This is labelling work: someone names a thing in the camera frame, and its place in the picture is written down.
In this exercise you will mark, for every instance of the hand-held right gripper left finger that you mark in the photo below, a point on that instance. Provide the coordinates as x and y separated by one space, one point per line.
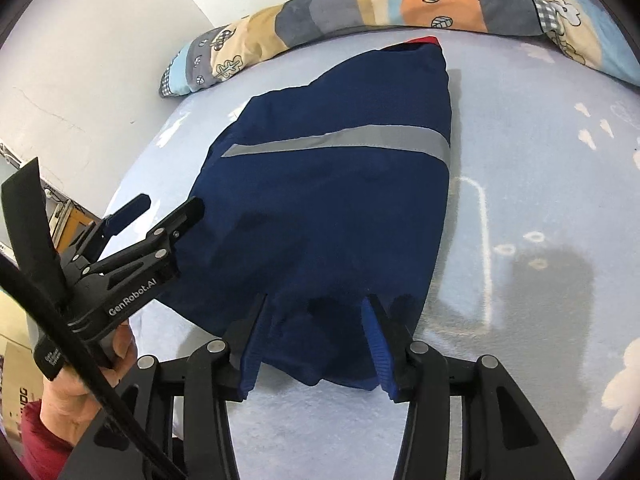
250 360

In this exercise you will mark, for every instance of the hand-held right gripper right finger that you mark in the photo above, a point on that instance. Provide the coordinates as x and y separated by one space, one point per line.
377 347

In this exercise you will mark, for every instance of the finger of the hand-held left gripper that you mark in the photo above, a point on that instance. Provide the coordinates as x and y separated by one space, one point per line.
172 222
127 212

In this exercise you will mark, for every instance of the navy jacket with red collar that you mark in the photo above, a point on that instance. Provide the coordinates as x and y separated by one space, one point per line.
325 200

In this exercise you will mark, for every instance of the person's left forearm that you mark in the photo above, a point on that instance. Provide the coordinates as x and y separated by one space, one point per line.
42 440

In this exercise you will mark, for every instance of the person's left hand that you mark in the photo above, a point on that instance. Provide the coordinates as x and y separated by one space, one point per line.
85 395

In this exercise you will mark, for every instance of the cardboard box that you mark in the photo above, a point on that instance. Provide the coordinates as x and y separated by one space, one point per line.
12 385

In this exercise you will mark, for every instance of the light blue bed sheet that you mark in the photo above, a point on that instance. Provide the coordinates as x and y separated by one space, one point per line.
530 160

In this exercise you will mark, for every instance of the patchwork quilt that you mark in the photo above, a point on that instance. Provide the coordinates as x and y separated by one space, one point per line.
435 0

